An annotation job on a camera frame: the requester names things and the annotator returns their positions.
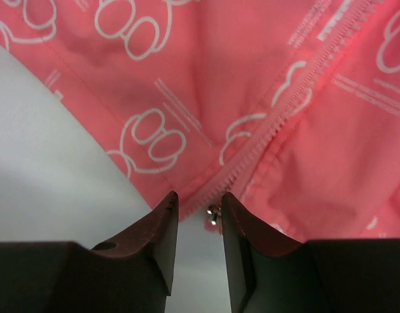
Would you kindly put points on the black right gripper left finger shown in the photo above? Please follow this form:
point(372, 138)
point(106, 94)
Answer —
point(153, 236)

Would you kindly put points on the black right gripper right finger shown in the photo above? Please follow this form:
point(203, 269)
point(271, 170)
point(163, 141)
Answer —
point(244, 232)

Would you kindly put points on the silver zipper slider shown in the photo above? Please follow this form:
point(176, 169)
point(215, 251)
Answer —
point(214, 220)

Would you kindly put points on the pink patterned hooded jacket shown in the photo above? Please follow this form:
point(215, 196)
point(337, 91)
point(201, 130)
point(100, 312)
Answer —
point(292, 106)

